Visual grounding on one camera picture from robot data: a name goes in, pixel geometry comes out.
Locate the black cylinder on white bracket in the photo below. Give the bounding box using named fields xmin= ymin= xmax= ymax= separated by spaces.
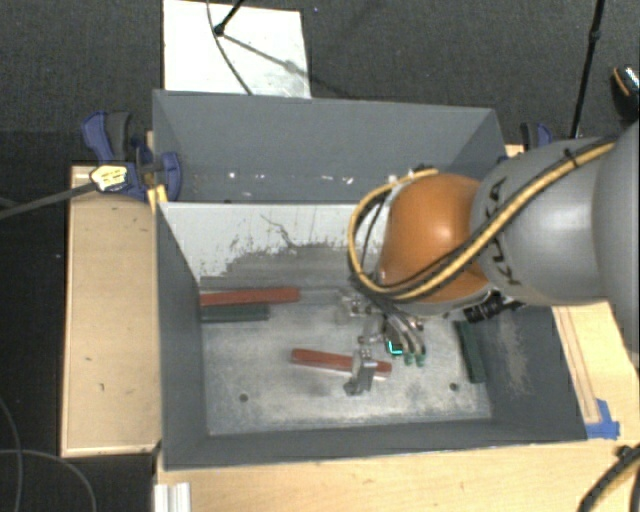
xmin=461 ymin=293 xmax=522 ymax=325

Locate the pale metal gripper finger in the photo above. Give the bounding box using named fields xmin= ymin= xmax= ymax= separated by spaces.
xmin=342 ymin=348 xmax=380 ymax=397
xmin=335 ymin=294 xmax=372 ymax=325

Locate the red-brown flat block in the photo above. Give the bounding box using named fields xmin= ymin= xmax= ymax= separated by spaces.
xmin=290 ymin=347 xmax=394 ymax=382
xmin=199 ymin=286 xmax=302 ymax=308

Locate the dark green flat block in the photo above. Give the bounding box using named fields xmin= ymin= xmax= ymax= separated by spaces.
xmin=453 ymin=320 xmax=488 ymax=385
xmin=200 ymin=304 xmax=272 ymax=323

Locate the grey metal bin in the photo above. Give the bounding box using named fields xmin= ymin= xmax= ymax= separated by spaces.
xmin=151 ymin=88 xmax=589 ymax=471

